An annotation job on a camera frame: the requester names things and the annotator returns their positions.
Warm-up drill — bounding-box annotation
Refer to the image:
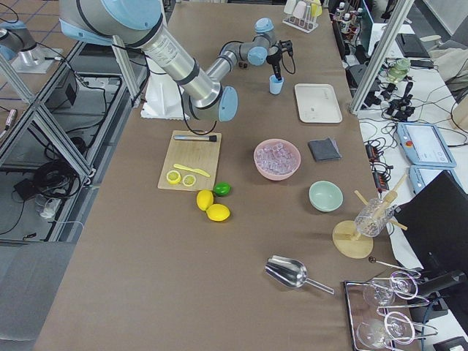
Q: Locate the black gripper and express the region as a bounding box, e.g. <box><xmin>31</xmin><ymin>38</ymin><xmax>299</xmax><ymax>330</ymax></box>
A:
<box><xmin>266</xmin><ymin>40</ymin><xmax>294</xmax><ymax>80</ymax></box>

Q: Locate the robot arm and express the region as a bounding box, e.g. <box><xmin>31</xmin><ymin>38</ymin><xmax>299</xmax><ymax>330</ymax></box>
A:
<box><xmin>1</xmin><ymin>20</ymin><xmax>37</xmax><ymax>61</ymax></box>
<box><xmin>59</xmin><ymin>1</ymin><xmax>293</xmax><ymax>122</ymax></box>

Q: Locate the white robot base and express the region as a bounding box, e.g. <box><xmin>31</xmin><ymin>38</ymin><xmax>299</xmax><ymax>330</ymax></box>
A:
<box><xmin>141</xmin><ymin>58</ymin><xmax>184</xmax><ymax>120</ymax></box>

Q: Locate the light blue cup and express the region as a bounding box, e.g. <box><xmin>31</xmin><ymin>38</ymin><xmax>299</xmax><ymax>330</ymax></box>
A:
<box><xmin>269</xmin><ymin>75</ymin><xmax>284</xmax><ymax>95</ymax></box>

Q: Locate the pink plastic cup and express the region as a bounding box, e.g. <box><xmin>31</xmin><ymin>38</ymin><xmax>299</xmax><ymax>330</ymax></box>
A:
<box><xmin>292</xmin><ymin>1</ymin><xmax>307</xmax><ymax>19</ymax></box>

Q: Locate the white plastic cup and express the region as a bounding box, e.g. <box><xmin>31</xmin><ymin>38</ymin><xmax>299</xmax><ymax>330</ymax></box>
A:
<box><xmin>284</xmin><ymin>0</ymin><xmax>296</xmax><ymax>15</ymax></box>

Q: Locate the yellow plastic cup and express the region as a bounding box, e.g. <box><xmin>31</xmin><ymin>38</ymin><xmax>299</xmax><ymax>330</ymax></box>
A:
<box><xmin>310</xmin><ymin>0</ymin><xmax>322</xmax><ymax>18</ymax></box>

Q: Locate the clear ice cubes pile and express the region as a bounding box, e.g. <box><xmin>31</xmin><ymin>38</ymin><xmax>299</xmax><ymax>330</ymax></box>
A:
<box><xmin>254</xmin><ymin>141</ymin><xmax>299</xmax><ymax>175</ymax></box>

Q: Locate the wooden cup tree stand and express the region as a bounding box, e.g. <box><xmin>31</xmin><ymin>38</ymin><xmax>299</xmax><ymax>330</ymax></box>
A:
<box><xmin>332</xmin><ymin>174</ymin><xmax>407</xmax><ymax>259</ymax></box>

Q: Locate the steel ice scoop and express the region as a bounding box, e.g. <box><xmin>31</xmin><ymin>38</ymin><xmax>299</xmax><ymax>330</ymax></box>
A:
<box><xmin>265</xmin><ymin>255</ymin><xmax>335</xmax><ymax>295</ymax></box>

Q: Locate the cream rabbit tray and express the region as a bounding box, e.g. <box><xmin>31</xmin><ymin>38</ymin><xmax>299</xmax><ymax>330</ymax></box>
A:
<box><xmin>294</xmin><ymin>83</ymin><xmax>342</xmax><ymax>124</ymax></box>

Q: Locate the pink bowl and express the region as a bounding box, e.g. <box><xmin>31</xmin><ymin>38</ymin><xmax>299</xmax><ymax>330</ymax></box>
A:
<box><xmin>254</xmin><ymin>138</ymin><xmax>301</xmax><ymax>181</ymax></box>

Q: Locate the grey folded cloth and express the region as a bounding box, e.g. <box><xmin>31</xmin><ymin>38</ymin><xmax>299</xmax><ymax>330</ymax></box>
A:
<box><xmin>308</xmin><ymin>137</ymin><xmax>341</xmax><ymax>162</ymax></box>

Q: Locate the steel muddler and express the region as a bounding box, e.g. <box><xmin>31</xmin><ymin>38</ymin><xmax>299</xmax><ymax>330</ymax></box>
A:
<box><xmin>173</xmin><ymin>135</ymin><xmax>218</xmax><ymax>143</ymax></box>

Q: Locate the wooden cutting board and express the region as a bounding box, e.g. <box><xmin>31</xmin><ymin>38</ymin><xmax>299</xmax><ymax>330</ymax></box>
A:
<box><xmin>157</xmin><ymin>130</ymin><xmax>222</xmax><ymax>192</ymax></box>

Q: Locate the yellow plastic knife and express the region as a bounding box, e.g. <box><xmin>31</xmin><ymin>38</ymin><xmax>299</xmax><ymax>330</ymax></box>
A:
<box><xmin>173</xmin><ymin>163</ymin><xmax>211</xmax><ymax>178</ymax></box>

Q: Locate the green lime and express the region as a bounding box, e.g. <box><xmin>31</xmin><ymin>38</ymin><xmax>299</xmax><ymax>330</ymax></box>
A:
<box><xmin>213</xmin><ymin>182</ymin><xmax>232</xmax><ymax>197</ymax></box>

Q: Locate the green bowl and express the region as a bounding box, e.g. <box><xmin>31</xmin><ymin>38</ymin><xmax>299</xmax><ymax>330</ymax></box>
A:
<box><xmin>309</xmin><ymin>181</ymin><xmax>344</xmax><ymax>212</ymax></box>

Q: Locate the lemon slice far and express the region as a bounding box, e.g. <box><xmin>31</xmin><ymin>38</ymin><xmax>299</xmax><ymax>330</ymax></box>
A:
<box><xmin>182</xmin><ymin>174</ymin><xmax>197</xmax><ymax>187</ymax></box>

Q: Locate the lemon slice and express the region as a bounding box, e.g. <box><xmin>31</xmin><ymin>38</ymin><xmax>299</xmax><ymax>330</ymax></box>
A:
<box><xmin>182</xmin><ymin>174</ymin><xmax>197</xmax><ymax>187</ymax></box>
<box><xmin>166</xmin><ymin>170</ymin><xmax>182</xmax><ymax>185</ymax></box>

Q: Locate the whole lemon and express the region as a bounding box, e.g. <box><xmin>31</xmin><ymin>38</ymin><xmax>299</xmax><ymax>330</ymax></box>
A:
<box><xmin>196</xmin><ymin>189</ymin><xmax>214</xmax><ymax>211</ymax></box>
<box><xmin>206</xmin><ymin>203</ymin><xmax>231</xmax><ymax>222</ymax></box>

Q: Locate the lemon slice near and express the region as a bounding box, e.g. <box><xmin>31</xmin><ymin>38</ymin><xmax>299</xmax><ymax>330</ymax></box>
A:
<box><xmin>166</xmin><ymin>170</ymin><xmax>182</xmax><ymax>185</ymax></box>

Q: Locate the teach pendant upper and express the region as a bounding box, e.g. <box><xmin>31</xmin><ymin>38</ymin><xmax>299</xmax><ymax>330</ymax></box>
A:
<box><xmin>396</xmin><ymin>122</ymin><xmax>457</xmax><ymax>168</ymax></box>

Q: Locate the teach pendant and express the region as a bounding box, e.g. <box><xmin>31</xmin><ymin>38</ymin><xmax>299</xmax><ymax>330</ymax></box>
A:
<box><xmin>396</xmin><ymin>122</ymin><xmax>457</xmax><ymax>168</ymax></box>
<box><xmin>409</xmin><ymin>165</ymin><xmax>460</xmax><ymax>195</ymax></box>

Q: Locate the clear textured glass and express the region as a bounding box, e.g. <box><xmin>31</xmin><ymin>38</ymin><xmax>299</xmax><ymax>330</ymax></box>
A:
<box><xmin>354</xmin><ymin>198</ymin><xmax>395</xmax><ymax>238</ymax></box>

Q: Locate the teach pendant lower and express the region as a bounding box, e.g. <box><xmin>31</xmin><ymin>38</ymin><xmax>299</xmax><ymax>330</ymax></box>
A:
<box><xmin>409</xmin><ymin>165</ymin><xmax>460</xmax><ymax>195</ymax></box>

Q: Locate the bar spoon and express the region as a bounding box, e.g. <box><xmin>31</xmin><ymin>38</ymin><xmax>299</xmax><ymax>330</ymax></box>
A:
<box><xmin>368</xmin><ymin>256</ymin><xmax>418</xmax><ymax>272</ymax></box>

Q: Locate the black monitor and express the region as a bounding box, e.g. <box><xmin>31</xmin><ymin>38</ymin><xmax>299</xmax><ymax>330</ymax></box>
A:
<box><xmin>394</xmin><ymin>170</ymin><xmax>468</xmax><ymax>282</ymax></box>

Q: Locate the wine glass upper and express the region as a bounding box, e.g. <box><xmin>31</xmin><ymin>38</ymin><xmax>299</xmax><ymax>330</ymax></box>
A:
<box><xmin>363</xmin><ymin>271</ymin><xmax>418</xmax><ymax>307</ymax></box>

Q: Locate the metal wine glass rack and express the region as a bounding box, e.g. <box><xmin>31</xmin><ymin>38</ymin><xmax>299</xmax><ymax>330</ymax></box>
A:
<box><xmin>344</xmin><ymin>269</ymin><xmax>438</xmax><ymax>350</ymax></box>

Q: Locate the wine glass lower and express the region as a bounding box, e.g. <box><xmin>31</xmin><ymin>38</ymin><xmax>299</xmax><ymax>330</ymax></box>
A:
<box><xmin>357</xmin><ymin>312</ymin><xmax>416</xmax><ymax>350</ymax></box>

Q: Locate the white wire cup rack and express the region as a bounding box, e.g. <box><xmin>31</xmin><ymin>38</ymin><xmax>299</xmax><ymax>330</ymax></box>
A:
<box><xmin>282</xmin><ymin>1</ymin><xmax>318</xmax><ymax>33</ymax></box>

